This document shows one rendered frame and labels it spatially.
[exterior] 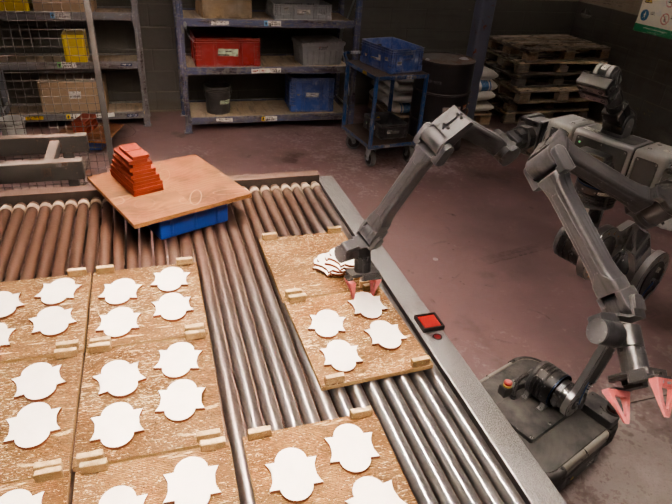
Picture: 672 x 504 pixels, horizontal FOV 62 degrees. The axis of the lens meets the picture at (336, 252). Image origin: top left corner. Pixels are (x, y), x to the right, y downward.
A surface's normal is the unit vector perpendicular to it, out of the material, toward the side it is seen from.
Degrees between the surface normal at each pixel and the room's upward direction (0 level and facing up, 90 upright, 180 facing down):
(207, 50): 90
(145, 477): 0
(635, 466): 0
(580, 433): 0
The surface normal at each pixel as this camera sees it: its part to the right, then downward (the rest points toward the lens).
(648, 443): 0.06, -0.85
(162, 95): 0.29, 0.51
